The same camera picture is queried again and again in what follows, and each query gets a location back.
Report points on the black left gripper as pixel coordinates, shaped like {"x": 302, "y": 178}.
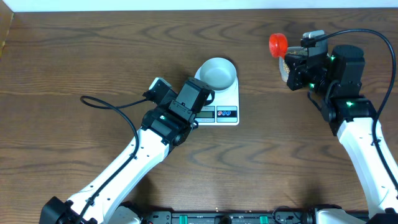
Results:
{"x": 202, "y": 101}

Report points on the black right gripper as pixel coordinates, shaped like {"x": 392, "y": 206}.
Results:
{"x": 296, "y": 70}

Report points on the red plastic measuring scoop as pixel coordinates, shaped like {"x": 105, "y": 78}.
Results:
{"x": 278, "y": 45}

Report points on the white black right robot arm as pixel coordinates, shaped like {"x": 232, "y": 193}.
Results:
{"x": 336, "y": 77}

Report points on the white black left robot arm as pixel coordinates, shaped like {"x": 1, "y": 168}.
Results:
{"x": 162, "y": 128}

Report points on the white digital kitchen scale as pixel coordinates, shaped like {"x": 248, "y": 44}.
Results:
{"x": 224, "y": 109}

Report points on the grey round bowl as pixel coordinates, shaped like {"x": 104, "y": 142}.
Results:
{"x": 218, "y": 73}

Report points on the clear plastic container of soybeans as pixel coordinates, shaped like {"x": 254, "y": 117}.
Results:
{"x": 284, "y": 70}

